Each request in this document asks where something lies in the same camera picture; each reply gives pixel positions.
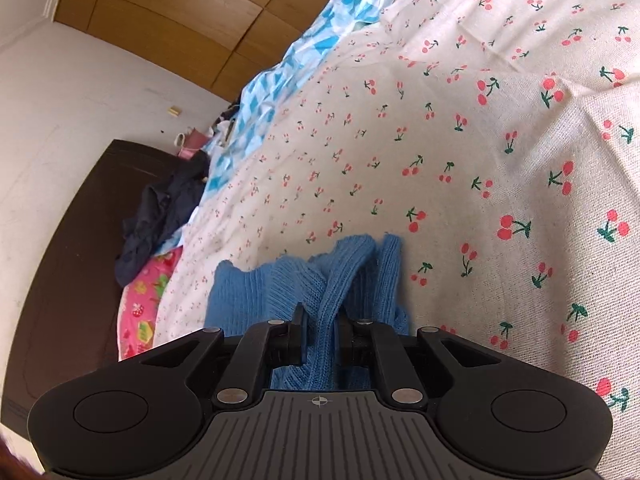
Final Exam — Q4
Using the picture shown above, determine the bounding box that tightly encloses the blue striped knit sweater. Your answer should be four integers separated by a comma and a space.
204, 234, 410, 391

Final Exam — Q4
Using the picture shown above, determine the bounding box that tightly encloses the dark navy clothes pile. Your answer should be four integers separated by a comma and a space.
114, 151, 209, 287

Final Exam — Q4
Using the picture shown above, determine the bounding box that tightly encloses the pink cartoon print pillow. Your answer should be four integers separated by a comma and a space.
116, 247, 182, 361

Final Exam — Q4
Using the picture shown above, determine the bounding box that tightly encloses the dark brown headboard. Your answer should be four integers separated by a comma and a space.
1, 140, 181, 436

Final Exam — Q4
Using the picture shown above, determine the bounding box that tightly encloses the pink cup on nightstand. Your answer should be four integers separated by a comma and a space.
174, 128, 209, 160

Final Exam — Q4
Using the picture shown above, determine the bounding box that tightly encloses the blue white checkered quilt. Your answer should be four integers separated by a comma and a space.
186, 0, 417, 226

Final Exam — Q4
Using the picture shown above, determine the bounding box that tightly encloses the white cherry print bedsheet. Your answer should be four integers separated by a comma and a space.
155, 0, 639, 421

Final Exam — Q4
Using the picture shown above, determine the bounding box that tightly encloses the wooden wardrobe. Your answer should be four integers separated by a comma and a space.
55, 0, 329, 101

